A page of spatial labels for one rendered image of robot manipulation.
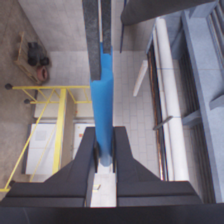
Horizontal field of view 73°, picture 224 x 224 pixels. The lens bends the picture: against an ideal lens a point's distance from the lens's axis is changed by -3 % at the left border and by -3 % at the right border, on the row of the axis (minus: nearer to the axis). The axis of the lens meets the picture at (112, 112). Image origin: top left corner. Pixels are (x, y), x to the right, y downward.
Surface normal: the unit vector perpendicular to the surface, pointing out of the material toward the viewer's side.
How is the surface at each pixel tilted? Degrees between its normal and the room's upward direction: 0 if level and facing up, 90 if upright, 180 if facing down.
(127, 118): 90
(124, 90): 90
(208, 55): 90
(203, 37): 90
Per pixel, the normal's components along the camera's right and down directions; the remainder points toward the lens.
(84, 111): 0.01, -0.30
